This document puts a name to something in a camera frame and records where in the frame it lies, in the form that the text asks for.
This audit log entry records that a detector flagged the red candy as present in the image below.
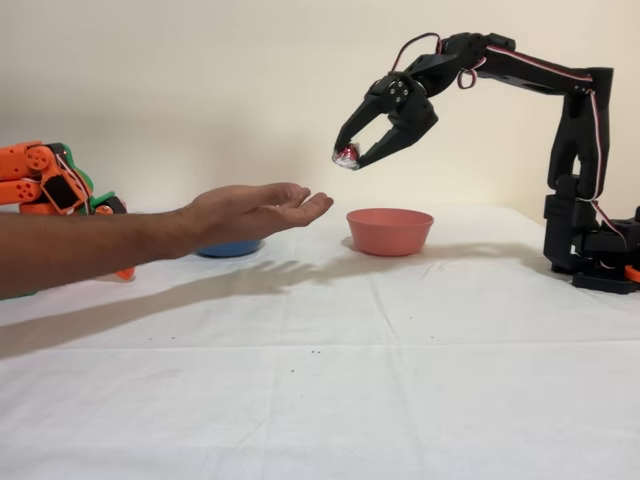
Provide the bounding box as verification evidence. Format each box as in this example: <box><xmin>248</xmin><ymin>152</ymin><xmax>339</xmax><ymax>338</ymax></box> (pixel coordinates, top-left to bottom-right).
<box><xmin>331</xmin><ymin>142</ymin><xmax>362</xmax><ymax>169</ymax></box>

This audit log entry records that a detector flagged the person's forearm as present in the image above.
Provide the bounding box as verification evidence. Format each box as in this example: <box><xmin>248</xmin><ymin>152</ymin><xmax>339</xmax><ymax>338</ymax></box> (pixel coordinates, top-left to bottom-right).
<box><xmin>0</xmin><ymin>207</ymin><xmax>194</xmax><ymax>301</ymax></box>

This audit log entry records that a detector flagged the person's hand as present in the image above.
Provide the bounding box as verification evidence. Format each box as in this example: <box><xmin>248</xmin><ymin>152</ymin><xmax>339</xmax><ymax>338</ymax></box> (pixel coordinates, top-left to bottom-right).
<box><xmin>181</xmin><ymin>182</ymin><xmax>335</xmax><ymax>256</ymax></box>

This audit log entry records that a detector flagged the pink bowl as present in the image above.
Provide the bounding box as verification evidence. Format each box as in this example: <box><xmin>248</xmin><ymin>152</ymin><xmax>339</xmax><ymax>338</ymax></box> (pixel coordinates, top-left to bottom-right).
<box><xmin>346</xmin><ymin>208</ymin><xmax>435</xmax><ymax>258</ymax></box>

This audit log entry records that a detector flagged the blue bowl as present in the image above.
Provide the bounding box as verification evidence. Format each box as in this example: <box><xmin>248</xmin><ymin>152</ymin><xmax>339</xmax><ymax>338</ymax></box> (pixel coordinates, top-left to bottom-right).
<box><xmin>195</xmin><ymin>238</ymin><xmax>264</xmax><ymax>259</ymax></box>

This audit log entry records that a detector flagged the white tablecloth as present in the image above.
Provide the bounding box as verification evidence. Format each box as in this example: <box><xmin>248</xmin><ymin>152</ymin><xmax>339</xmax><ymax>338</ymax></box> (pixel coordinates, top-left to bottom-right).
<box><xmin>0</xmin><ymin>202</ymin><xmax>640</xmax><ymax>480</ymax></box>

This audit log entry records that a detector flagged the orange arm servo cable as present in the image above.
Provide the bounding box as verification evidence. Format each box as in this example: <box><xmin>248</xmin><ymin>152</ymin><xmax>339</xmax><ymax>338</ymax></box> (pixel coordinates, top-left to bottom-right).
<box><xmin>54</xmin><ymin>152</ymin><xmax>96</xmax><ymax>216</ymax></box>

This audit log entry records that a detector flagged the thin gripper cable loop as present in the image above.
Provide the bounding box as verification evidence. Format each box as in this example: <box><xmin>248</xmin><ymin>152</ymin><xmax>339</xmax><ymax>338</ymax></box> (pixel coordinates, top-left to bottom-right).
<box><xmin>392</xmin><ymin>33</ymin><xmax>444</xmax><ymax>74</ymax></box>

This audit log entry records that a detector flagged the red white arm cable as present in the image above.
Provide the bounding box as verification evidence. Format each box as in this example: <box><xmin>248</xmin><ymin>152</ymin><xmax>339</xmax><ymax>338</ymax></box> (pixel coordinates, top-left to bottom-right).
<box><xmin>457</xmin><ymin>44</ymin><xmax>632</xmax><ymax>251</ymax></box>

